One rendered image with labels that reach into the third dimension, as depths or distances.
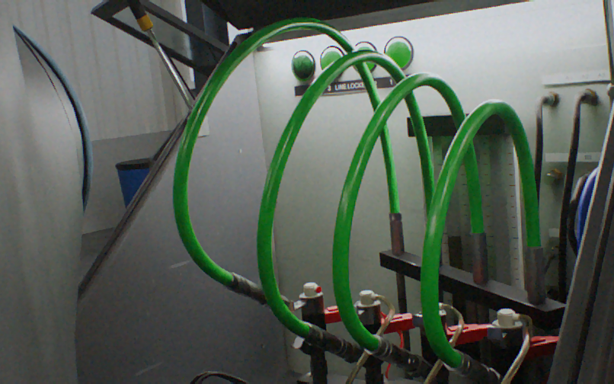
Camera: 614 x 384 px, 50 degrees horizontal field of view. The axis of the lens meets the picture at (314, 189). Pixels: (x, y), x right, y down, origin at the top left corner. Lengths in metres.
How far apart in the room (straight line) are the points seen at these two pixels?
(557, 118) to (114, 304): 0.65
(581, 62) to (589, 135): 0.09
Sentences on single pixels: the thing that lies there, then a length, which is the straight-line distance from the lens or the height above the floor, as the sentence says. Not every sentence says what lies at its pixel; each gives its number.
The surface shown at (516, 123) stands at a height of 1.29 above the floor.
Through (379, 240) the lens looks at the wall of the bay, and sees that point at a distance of 1.06.
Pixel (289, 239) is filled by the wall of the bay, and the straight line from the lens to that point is 1.17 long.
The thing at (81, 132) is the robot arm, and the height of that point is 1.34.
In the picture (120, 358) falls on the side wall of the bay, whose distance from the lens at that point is 1.01.
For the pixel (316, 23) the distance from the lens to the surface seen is 0.79.
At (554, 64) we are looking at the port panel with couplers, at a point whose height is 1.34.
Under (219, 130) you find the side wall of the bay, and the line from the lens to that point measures 1.10.
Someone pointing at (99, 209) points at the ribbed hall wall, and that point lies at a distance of 7.78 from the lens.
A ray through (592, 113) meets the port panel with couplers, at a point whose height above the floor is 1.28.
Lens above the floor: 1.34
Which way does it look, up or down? 9 degrees down
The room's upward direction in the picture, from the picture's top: 6 degrees counter-clockwise
